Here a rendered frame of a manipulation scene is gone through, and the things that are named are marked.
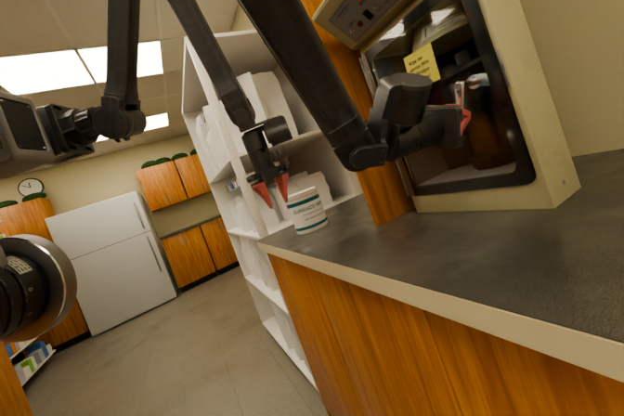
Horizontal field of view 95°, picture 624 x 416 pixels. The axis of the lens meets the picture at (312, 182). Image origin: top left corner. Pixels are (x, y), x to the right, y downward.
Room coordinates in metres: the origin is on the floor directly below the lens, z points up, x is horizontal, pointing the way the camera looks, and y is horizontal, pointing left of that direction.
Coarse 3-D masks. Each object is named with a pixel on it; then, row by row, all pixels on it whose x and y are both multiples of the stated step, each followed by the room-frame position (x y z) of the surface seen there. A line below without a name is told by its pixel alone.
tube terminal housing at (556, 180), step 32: (416, 0) 0.60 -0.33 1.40; (480, 0) 0.50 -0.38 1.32; (512, 0) 0.53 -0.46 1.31; (384, 32) 0.69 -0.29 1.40; (512, 32) 0.51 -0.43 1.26; (512, 64) 0.50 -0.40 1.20; (512, 96) 0.50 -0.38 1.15; (544, 96) 0.53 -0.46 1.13; (544, 128) 0.51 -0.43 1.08; (544, 160) 0.50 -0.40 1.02; (480, 192) 0.60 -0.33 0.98; (512, 192) 0.55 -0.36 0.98; (544, 192) 0.50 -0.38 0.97
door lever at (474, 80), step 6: (468, 78) 0.54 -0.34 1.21; (474, 78) 0.53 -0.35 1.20; (480, 78) 0.52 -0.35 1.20; (456, 84) 0.51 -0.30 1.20; (462, 84) 0.51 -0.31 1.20; (468, 84) 0.52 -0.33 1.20; (474, 84) 0.53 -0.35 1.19; (456, 90) 0.52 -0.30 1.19; (462, 90) 0.51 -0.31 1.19; (456, 96) 0.52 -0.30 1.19; (462, 96) 0.51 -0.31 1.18; (456, 102) 0.52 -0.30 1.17; (462, 102) 0.52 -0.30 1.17; (462, 108) 0.52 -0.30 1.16
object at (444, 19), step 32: (448, 0) 0.53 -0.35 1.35; (416, 32) 0.61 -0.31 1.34; (448, 32) 0.55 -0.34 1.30; (480, 32) 0.50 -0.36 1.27; (384, 64) 0.71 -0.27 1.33; (448, 64) 0.57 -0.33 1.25; (480, 64) 0.52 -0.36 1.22; (448, 96) 0.59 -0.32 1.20; (480, 96) 0.53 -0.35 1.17; (480, 128) 0.55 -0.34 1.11; (512, 128) 0.50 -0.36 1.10; (416, 160) 0.71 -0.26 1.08; (448, 160) 0.63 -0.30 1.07; (480, 160) 0.57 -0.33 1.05; (512, 160) 0.52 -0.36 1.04; (416, 192) 0.74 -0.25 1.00; (448, 192) 0.66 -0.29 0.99
